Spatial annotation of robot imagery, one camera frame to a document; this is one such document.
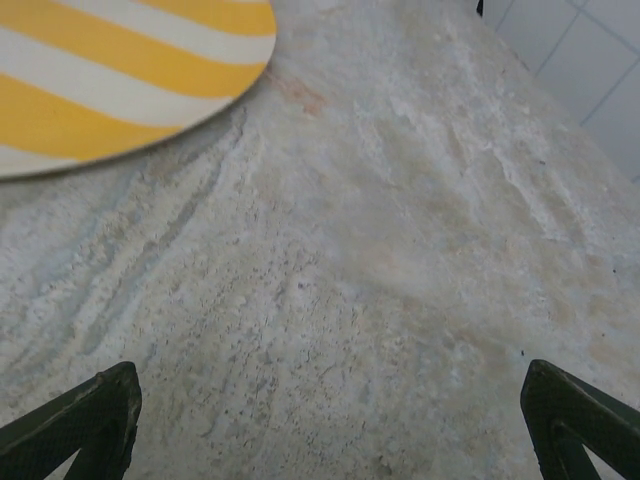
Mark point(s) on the yellow white striped plate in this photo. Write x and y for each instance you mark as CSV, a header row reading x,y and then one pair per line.
x,y
125,75

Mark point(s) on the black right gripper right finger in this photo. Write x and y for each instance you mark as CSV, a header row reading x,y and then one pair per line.
x,y
560,410

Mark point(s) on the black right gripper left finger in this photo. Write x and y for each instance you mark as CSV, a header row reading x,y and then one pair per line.
x,y
100,420

